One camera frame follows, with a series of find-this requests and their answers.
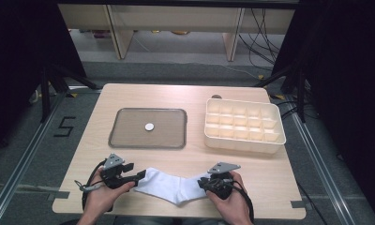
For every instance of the white round disc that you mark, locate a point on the white round disc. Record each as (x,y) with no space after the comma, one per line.
(149,126)

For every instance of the grey mesh tray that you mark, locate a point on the grey mesh tray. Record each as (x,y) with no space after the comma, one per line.
(163,137)

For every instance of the white sock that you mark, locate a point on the white sock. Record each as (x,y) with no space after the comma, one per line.
(170,187)

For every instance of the cream divided organizer box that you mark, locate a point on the cream divided organizer box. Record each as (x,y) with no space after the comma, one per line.
(243,125)

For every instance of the person's right hand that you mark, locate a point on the person's right hand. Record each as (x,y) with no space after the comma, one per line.
(234,206)

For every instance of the person's blue jeans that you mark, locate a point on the person's blue jeans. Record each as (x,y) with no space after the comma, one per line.
(163,222)

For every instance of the beige wooden desk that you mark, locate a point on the beige wooden desk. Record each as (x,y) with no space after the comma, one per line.
(176,18)

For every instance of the aluminium floor rail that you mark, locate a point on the aluminium floor rail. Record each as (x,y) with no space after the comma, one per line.
(23,162)
(320,168)

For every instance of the yellow object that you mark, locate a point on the yellow object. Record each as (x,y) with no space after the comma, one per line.
(180,32)

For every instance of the person's left hand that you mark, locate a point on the person's left hand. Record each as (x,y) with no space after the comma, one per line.
(102,198)

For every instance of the brown round table cap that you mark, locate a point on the brown round table cap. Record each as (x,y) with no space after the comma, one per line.
(216,96)

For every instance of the black curtain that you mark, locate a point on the black curtain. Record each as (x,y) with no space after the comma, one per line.
(17,62)
(348,78)

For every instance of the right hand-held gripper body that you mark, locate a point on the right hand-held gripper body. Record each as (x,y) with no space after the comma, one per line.
(221,184)

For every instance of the black metal stand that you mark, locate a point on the black metal stand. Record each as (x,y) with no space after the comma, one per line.
(51,87)
(298,90)

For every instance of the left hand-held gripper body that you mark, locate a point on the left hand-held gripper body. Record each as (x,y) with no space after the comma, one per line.
(112,175)

